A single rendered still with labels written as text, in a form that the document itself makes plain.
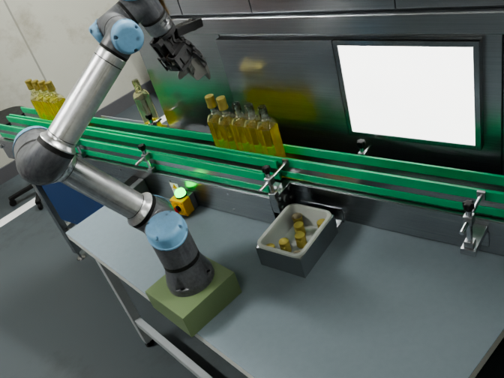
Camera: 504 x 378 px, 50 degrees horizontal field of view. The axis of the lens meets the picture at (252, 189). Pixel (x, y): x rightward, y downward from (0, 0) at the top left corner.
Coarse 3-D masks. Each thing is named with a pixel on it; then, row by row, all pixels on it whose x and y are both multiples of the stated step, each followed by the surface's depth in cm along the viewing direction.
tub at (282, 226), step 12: (300, 204) 183; (288, 216) 184; (312, 216) 181; (324, 216) 178; (276, 228) 179; (288, 228) 184; (312, 228) 182; (264, 240) 175; (276, 240) 180; (312, 240) 167; (276, 252) 168; (288, 252) 166; (300, 252) 164
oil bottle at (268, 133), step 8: (272, 120) 184; (256, 128) 185; (264, 128) 183; (272, 128) 184; (264, 136) 185; (272, 136) 184; (264, 144) 188; (272, 144) 186; (280, 144) 189; (264, 152) 190; (272, 152) 188; (280, 152) 190
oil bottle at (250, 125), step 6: (246, 120) 187; (252, 120) 186; (258, 120) 187; (246, 126) 188; (252, 126) 186; (246, 132) 190; (252, 132) 188; (252, 138) 190; (258, 138) 188; (252, 144) 192; (258, 144) 190; (252, 150) 194; (258, 150) 192
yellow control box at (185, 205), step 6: (186, 192) 210; (192, 192) 209; (174, 198) 209; (186, 198) 207; (192, 198) 209; (174, 204) 209; (180, 204) 206; (186, 204) 207; (192, 204) 210; (180, 210) 208; (186, 210) 207; (192, 210) 210
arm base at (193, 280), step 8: (200, 256) 163; (192, 264) 160; (200, 264) 162; (208, 264) 166; (168, 272) 161; (176, 272) 159; (184, 272) 159; (192, 272) 160; (200, 272) 162; (208, 272) 164; (168, 280) 163; (176, 280) 161; (184, 280) 160; (192, 280) 160; (200, 280) 161; (208, 280) 163; (176, 288) 162; (184, 288) 163; (192, 288) 161; (200, 288) 162; (184, 296) 162
